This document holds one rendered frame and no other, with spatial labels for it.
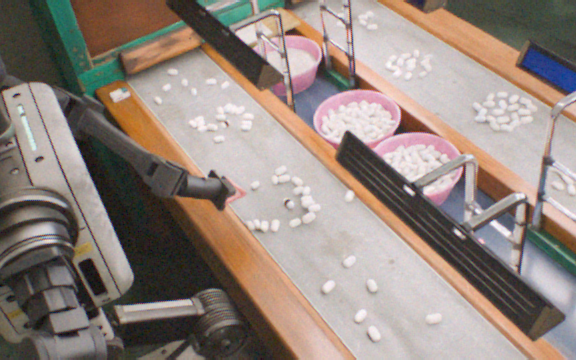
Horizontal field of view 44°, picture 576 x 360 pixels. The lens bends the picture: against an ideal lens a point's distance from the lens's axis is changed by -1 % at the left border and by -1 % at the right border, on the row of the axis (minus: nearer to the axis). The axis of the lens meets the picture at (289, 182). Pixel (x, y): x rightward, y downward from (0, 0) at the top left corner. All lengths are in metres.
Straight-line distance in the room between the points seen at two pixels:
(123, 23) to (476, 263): 1.61
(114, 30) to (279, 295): 1.21
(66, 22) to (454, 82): 1.28
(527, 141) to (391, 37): 0.71
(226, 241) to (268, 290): 0.21
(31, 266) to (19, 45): 2.32
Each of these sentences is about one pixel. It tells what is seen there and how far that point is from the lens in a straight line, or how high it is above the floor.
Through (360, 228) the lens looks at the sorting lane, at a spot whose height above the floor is 0.74.
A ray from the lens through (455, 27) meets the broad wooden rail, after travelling 2.61.
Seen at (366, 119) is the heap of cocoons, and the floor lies 0.74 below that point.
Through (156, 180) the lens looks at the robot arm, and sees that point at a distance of 1.70.
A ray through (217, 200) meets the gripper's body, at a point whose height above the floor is 0.91.
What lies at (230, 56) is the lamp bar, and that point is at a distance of 2.01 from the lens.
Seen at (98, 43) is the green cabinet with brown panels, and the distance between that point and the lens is 2.56.
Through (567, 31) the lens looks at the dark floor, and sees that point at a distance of 4.06.
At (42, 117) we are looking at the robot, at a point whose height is 1.45.
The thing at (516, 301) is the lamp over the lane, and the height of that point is 1.08.
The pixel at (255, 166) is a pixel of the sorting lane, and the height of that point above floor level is 0.74.
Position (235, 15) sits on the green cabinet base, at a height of 0.81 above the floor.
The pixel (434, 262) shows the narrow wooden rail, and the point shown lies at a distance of 1.79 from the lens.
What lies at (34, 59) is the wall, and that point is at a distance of 3.38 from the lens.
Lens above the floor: 2.14
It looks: 43 degrees down
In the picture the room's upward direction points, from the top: 10 degrees counter-clockwise
